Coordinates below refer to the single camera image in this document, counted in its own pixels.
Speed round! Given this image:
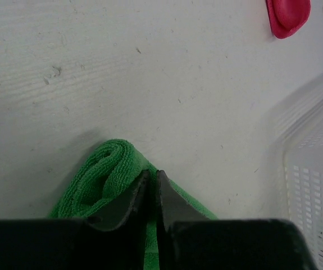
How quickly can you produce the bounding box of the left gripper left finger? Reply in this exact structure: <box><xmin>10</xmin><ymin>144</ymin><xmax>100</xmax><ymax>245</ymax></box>
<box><xmin>0</xmin><ymin>171</ymin><xmax>150</xmax><ymax>269</ymax></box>

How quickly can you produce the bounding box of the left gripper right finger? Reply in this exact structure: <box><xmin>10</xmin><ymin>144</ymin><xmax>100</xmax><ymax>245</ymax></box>
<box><xmin>156</xmin><ymin>170</ymin><xmax>317</xmax><ymax>270</ymax></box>

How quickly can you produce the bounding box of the green towel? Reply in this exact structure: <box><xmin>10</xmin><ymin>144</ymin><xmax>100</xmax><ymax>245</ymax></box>
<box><xmin>46</xmin><ymin>138</ymin><xmax>219</xmax><ymax>270</ymax></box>

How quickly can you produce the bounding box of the clear plastic tray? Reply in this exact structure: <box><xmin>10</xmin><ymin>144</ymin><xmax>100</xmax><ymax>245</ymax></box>
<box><xmin>269</xmin><ymin>91</ymin><xmax>323</xmax><ymax>269</ymax></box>

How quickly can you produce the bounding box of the pink towel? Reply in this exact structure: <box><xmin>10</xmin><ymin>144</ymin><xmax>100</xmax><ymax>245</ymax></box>
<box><xmin>266</xmin><ymin>0</ymin><xmax>311</xmax><ymax>39</ymax></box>

